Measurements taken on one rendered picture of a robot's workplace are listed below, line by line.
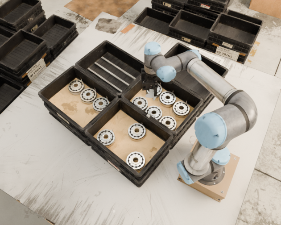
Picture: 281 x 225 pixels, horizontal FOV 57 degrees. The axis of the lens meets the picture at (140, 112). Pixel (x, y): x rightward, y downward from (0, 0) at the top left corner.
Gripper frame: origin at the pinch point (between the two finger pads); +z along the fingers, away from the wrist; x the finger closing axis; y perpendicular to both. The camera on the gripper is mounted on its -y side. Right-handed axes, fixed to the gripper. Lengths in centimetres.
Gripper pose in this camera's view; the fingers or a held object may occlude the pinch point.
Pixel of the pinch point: (154, 94)
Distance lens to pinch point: 144.8
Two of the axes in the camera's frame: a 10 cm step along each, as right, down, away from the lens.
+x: 1.0, 8.2, -5.6
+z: 0.1, 5.7, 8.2
